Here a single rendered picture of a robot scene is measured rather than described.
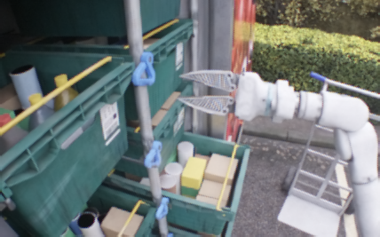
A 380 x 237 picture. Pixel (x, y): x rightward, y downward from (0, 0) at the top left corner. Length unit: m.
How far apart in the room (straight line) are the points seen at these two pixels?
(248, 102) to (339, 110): 0.19
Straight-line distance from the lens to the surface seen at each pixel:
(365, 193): 0.59
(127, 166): 0.97
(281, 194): 2.55
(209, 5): 1.01
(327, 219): 2.52
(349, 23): 5.68
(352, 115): 0.52
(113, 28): 0.69
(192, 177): 1.04
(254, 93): 0.50
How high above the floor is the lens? 1.91
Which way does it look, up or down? 32 degrees down
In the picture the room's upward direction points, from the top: 1 degrees counter-clockwise
